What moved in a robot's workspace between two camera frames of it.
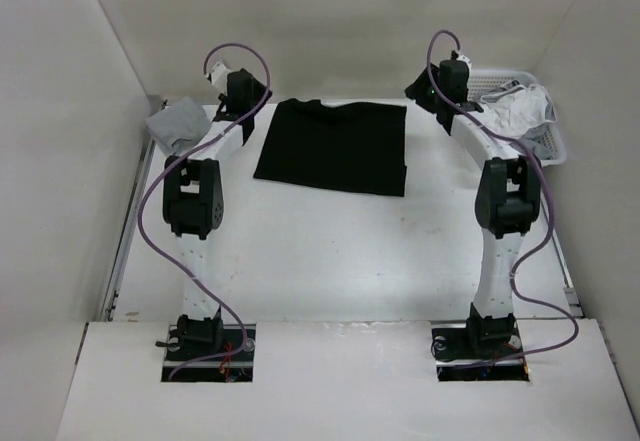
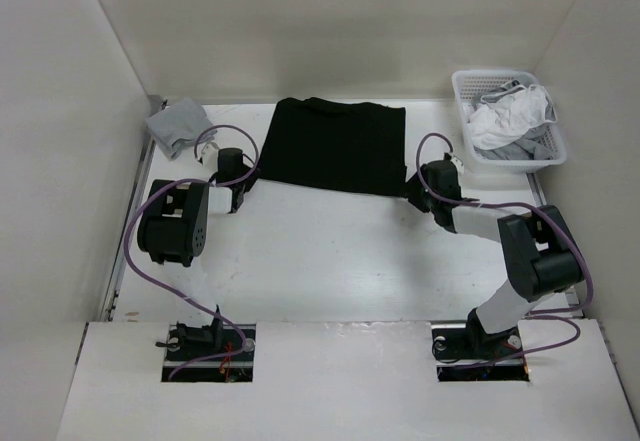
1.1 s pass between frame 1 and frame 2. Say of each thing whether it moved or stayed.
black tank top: stayed
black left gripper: moved
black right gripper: moved
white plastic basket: stayed
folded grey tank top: stayed
